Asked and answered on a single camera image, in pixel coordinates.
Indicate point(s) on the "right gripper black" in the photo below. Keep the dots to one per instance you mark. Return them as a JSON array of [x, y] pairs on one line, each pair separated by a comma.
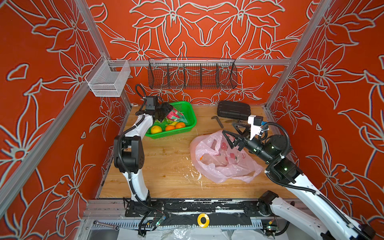
[[243, 140]]

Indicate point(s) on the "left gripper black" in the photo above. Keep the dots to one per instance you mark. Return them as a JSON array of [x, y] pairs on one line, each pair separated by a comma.
[[166, 108]]

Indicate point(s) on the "red dragon fruit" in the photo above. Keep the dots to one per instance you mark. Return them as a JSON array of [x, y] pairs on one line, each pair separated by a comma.
[[175, 116]]

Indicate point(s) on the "yellow apple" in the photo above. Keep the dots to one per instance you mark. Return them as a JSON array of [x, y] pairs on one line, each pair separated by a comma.
[[156, 130]]

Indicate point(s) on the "pink plastic bag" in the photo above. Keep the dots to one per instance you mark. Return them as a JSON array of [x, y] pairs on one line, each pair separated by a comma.
[[222, 162]]

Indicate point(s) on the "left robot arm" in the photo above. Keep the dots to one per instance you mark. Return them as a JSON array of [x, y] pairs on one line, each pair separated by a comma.
[[129, 156]]

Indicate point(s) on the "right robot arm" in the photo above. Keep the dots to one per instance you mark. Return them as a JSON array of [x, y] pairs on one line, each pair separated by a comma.
[[271, 143]]

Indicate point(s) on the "green plastic basket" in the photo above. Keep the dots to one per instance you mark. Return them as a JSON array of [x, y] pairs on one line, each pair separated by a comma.
[[185, 115]]

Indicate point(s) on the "black tool case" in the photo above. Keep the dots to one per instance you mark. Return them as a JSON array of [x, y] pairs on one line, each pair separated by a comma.
[[233, 110]]

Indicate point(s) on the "black hex key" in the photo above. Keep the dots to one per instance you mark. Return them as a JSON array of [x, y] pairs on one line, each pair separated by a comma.
[[218, 121]]

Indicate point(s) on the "yellow tape roll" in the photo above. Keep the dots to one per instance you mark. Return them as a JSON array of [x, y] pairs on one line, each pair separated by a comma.
[[203, 220]]

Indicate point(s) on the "silver wrench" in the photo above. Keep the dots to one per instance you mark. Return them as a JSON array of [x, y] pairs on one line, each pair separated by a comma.
[[114, 227]]

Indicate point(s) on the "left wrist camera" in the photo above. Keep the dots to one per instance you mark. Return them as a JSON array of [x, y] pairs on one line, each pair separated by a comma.
[[152, 102]]

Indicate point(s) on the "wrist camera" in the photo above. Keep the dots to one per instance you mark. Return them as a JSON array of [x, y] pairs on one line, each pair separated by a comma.
[[152, 102], [255, 123]]

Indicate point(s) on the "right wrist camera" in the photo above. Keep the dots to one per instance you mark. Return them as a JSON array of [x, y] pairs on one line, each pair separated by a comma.
[[255, 123]]

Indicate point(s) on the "black wire wall basket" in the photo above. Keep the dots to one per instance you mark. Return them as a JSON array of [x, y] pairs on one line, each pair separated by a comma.
[[194, 73]]

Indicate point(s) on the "white mesh wall basket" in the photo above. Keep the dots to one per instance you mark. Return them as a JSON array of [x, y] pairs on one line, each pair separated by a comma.
[[107, 80]]

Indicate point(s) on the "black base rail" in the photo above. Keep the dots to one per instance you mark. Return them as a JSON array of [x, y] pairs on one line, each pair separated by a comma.
[[204, 208]]

